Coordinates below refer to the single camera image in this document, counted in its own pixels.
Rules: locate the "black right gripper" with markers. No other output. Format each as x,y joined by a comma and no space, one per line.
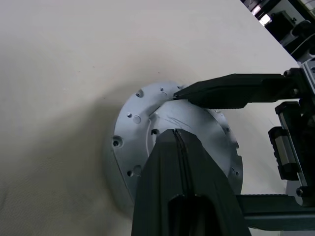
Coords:
290,147

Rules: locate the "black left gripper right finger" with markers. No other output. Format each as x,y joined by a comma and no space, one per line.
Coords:
211,191

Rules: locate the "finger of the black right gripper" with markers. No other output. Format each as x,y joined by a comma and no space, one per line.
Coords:
229,91

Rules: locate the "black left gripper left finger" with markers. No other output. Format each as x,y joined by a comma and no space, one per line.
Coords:
157,191

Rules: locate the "silver motor cover with circuit board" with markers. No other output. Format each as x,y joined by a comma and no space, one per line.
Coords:
137,118

